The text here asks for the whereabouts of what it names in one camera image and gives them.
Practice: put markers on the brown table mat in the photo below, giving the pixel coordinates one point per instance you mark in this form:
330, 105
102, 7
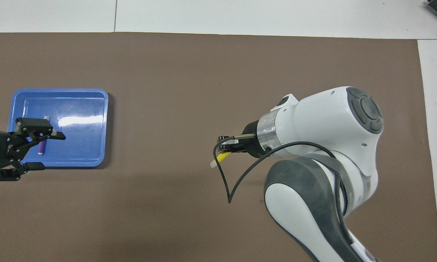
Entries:
167, 80

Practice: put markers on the blue plastic tray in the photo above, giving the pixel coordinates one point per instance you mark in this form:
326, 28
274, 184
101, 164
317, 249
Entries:
83, 145

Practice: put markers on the purple pen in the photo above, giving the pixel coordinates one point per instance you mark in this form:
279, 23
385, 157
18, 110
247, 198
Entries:
41, 148

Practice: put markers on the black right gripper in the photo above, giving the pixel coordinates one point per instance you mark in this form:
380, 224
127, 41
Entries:
251, 142

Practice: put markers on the yellow pen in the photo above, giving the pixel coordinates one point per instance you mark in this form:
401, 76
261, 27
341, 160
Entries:
221, 158

